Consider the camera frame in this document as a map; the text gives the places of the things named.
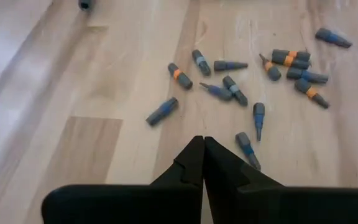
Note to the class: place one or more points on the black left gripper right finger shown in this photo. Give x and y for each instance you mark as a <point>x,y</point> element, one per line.
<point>228,186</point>

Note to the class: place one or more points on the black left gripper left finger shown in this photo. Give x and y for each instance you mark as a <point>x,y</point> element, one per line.
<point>179,193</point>

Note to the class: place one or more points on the small dark screwdriver bit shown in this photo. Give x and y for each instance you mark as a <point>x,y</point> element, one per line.
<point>247,149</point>
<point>258,116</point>
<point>235,90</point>
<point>163,111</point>
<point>311,92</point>
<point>218,91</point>
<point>332,38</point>
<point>201,62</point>

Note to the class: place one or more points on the orange-collared screwdriver bit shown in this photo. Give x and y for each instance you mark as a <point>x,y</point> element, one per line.
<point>179,75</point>
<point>291,62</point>
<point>294,53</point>
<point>271,70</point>

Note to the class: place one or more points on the blue-collared screwdriver bit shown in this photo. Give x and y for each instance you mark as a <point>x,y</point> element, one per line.
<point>228,65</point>

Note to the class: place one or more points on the blue-collared torx bit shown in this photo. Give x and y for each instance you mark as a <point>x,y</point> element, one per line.
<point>306,75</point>

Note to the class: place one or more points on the green-collared screwdriver bit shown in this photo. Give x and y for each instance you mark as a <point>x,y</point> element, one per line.
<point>85,4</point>

